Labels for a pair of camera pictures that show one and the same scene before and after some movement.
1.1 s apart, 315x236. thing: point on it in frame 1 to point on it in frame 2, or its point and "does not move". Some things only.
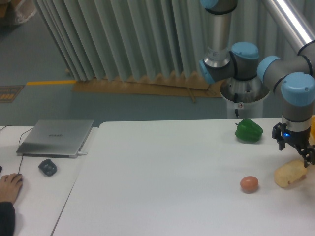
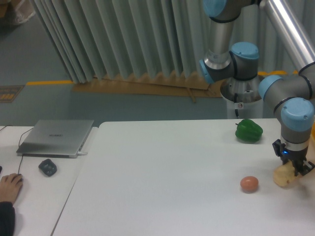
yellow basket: [311, 139] does not move
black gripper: [297, 133] to [297, 157]
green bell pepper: [248, 131] does not move
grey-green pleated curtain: [125, 39] does not move
